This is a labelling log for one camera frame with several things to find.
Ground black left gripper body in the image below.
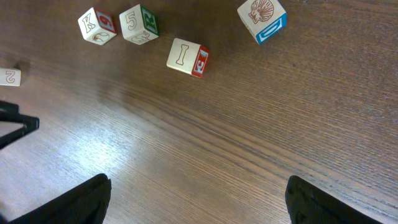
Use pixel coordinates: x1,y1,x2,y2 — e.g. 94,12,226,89
1,101,40,149

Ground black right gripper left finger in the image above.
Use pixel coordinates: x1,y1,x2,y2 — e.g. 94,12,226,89
11,174,111,224

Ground yellow wooden block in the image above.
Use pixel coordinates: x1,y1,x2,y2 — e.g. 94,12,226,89
0,68,21,86

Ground wooden block shell picture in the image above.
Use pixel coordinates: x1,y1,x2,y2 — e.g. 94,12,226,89
237,0,287,45

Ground wooden block letter I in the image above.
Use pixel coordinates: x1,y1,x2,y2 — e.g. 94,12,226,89
167,38,210,78

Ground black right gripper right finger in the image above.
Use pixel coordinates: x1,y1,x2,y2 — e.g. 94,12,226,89
285,175,381,224

